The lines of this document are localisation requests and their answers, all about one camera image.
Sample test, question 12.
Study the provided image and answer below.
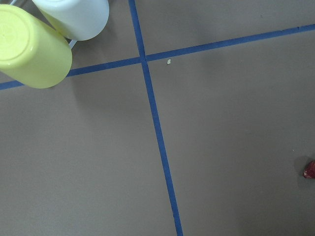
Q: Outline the pale blue upturned cup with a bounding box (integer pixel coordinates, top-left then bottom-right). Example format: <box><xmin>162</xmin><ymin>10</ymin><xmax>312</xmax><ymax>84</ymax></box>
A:
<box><xmin>33</xmin><ymin>0</ymin><xmax>109</xmax><ymax>41</ymax></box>

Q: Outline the yellow upturned cup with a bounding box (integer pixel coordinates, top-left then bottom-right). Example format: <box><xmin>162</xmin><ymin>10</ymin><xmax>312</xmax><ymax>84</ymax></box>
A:
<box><xmin>0</xmin><ymin>4</ymin><xmax>72</xmax><ymax>89</ymax></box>

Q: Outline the red strawberry on table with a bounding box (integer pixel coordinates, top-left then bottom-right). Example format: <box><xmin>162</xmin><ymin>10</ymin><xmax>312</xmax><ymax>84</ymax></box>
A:
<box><xmin>303</xmin><ymin>161</ymin><xmax>315</xmax><ymax>179</ymax></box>

